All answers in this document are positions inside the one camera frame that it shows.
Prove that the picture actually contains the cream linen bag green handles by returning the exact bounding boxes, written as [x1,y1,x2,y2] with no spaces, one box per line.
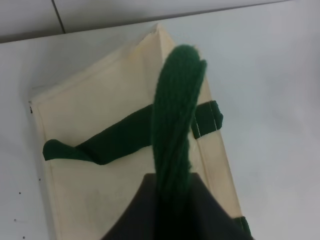
[30,25,252,240]

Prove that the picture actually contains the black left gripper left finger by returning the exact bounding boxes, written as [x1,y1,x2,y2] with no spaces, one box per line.
[103,173,158,240]

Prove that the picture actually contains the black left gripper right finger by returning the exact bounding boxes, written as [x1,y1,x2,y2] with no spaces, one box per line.
[186,173,253,240]

